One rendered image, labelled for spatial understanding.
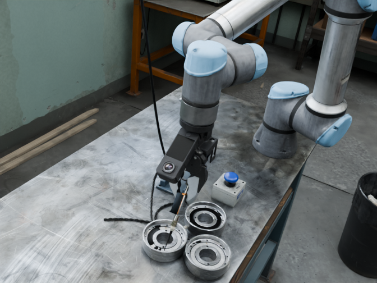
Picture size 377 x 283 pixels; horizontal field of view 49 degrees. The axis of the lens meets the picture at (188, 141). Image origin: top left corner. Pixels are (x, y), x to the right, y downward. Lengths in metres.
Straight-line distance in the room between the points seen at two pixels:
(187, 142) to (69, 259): 0.38
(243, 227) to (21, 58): 1.87
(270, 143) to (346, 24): 0.46
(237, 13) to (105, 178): 0.58
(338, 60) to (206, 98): 0.48
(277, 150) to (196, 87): 0.65
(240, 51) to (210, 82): 0.11
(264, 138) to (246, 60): 0.58
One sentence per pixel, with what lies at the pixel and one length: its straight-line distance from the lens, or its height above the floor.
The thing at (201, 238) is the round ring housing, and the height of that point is 0.83.
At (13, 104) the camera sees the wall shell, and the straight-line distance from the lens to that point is 2.69.
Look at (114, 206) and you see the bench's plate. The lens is 1.11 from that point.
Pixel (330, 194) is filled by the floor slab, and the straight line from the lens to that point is 2.70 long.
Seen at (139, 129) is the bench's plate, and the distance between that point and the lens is 1.41.
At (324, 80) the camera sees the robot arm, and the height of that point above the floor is 1.12.
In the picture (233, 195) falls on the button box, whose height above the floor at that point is 0.84.
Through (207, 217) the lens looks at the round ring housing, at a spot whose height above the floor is 0.82.
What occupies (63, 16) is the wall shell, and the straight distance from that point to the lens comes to 2.78.
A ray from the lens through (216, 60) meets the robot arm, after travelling 0.75.
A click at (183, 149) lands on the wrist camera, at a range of 0.82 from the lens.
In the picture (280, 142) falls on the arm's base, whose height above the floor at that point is 0.86.
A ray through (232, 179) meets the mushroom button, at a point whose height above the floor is 0.87.
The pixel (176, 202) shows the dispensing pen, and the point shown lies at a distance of 0.92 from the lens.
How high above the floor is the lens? 1.54
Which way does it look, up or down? 33 degrees down
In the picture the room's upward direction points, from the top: 8 degrees clockwise
